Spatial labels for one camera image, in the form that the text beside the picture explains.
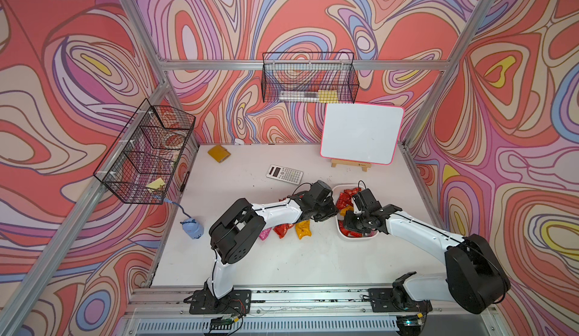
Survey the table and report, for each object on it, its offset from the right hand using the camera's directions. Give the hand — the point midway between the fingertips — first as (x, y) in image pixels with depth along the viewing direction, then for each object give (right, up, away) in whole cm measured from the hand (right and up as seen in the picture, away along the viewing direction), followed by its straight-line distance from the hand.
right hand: (346, 229), depth 87 cm
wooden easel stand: (+13, +25, +18) cm, 33 cm away
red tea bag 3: (0, -1, -3) cm, 3 cm away
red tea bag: (-25, 0, 0) cm, 25 cm away
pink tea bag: (-32, -1, -1) cm, 32 cm away
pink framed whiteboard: (+10, +40, +14) cm, 44 cm away
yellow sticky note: (-66, +19, -15) cm, 70 cm away
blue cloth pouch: (-58, +2, -5) cm, 59 cm away
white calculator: (-25, +21, +19) cm, 38 cm away
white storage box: (-3, +14, +9) cm, 17 cm away
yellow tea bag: (-17, +1, -1) cm, 17 cm away
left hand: (-1, +7, -1) cm, 7 cm away
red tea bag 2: (+2, +11, +11) cm, 15 cm away
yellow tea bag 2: (-1, +7, +1) cm, 7 cm away
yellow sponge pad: (-60, +32, +29) cm, 74 cm away
